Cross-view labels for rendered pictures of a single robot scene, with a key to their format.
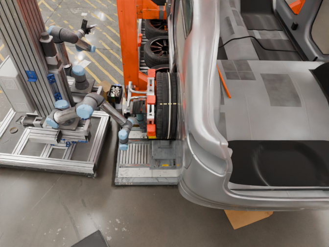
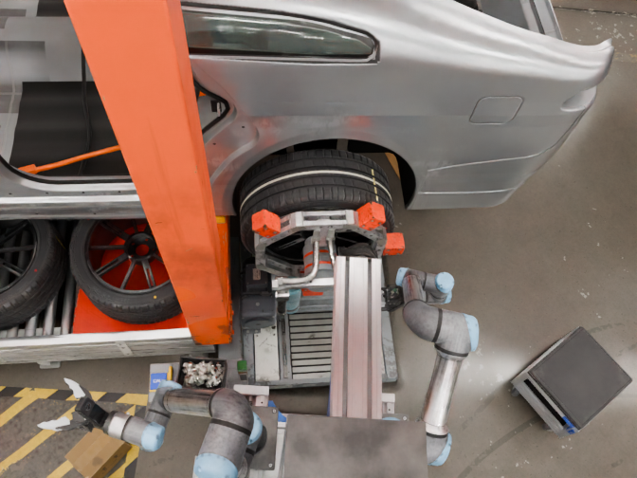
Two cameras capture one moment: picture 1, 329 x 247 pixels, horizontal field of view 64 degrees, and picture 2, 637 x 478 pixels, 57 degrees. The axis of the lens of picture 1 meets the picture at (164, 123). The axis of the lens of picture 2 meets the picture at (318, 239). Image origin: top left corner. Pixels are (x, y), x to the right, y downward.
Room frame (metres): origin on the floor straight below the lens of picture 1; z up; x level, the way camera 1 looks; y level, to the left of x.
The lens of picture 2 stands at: (2.01, 1.24, 3.10)
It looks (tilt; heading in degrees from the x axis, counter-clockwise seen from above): 63 degrees down; 262
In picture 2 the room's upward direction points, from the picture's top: 10 degrees clockwise
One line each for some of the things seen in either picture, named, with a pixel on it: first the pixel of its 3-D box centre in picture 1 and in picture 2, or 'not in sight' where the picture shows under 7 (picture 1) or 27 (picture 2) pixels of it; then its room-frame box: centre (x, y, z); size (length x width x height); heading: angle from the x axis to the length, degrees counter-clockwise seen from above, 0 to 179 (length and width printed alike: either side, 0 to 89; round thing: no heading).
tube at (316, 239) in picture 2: (138, 85); (300, 257); (1.92, 0.28, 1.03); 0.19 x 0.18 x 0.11; 95
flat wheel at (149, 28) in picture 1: (164, 28); not in sight; (4.11, 0.11, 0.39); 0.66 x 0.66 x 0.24
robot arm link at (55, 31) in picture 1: (62, 52); (227, 462); (2.14, 1.04, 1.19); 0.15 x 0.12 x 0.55; 73
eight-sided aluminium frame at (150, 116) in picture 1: (150, 105); (318, 248); (1.83, 0.15, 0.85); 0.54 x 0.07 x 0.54; 5
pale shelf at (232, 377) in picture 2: (116, 97); (199, 380); (2.34, 0.62, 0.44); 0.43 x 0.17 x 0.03; 5
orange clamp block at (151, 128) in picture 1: (151, 130); (391, 244); (1.52, 0.12, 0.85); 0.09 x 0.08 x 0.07; 5
